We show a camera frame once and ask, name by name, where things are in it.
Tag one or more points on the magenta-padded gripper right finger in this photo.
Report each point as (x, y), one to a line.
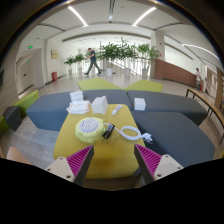
(156, 165)

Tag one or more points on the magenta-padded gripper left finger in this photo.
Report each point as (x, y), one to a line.
(71, 165)

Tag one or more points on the dark multi-port USB charger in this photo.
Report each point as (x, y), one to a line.
(108, 131)

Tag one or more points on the wide grey sofa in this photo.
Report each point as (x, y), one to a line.
(180, 140)

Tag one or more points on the round yellow-green power strip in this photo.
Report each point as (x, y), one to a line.
(88, 128)

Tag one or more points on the pink tissue pack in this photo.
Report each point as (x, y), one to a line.
(78, 107)

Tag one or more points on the long grey sofa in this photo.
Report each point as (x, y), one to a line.
(46, 111)

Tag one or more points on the small white cube box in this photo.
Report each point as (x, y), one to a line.
(139, 104)

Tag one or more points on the grey sofa with white box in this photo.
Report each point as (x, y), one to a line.
(173, 103)

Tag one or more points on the large white box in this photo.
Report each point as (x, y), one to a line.
(98, 105)

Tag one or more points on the white tube with red print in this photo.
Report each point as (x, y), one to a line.
(117, 110)

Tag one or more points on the stacked white boxes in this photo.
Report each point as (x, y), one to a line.
(76, 96)

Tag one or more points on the dark grey seat block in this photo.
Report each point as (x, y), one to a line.
(12, 118)

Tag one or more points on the lime green bench sofa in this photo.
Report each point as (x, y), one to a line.
(25, 101)

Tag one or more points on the small lime green sofa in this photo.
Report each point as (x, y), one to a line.
(145, 86)

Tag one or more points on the large lime green sofa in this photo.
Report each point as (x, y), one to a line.
(98, 84)

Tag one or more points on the red fire extinguisher cabinet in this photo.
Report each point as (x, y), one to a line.
(54, 76)

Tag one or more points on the person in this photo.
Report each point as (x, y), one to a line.
(198, 78)
(93, 58)

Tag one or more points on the row of potted plants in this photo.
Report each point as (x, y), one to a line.
(115, 53)

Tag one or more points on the green exit sign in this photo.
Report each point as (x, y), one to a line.
(30, 47)

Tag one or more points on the ceiling strip lights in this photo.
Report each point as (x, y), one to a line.
(77, 15)

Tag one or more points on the wooden bench with black frame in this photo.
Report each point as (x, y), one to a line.
(208, 105)

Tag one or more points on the framed yellow wall picture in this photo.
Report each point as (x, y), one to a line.
(54, 54)

